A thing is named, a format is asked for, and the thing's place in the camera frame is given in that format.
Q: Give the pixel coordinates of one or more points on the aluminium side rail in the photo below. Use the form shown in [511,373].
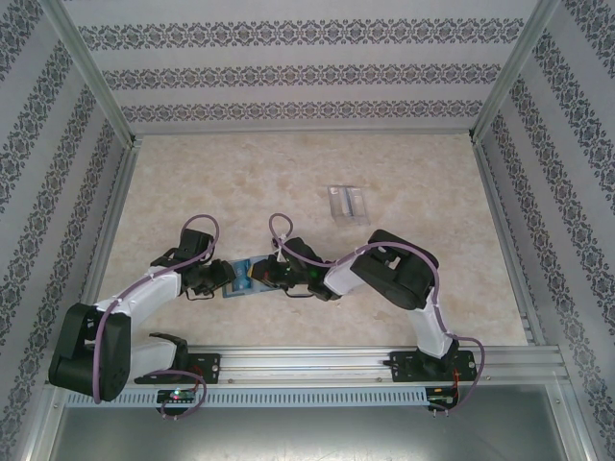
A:
[108,230]
[503,230]

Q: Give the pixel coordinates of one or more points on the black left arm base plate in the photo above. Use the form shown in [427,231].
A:
[211,367]

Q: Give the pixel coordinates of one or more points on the grey metal sheet panel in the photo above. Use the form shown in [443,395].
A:
[307,437]

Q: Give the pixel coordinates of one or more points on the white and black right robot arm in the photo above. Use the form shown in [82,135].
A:
[427,322]

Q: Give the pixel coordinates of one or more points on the aluminium frame post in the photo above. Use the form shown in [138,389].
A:
[91,72]
[516,72]

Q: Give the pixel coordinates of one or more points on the small circuit board, green light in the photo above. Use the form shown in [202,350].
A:
[178,395]

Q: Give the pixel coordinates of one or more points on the aluminium rear rail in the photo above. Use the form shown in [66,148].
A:
[307,130]

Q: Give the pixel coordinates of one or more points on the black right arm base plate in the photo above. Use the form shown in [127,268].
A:
[403,367]

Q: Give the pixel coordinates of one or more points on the blue card holder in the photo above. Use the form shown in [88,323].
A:
[263,291]

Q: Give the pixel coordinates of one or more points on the clear plastic card tray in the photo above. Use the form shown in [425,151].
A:
[358,211]

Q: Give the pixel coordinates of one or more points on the dark blue credit card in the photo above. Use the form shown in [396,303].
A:
[238,281]

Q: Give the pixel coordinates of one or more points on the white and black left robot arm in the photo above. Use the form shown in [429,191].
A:
[149,290]

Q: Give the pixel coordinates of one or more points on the aluminium mounting rail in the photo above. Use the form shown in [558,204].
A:
[307,367]

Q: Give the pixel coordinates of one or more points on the small circuit board, blue light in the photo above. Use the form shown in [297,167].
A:
[439,398]

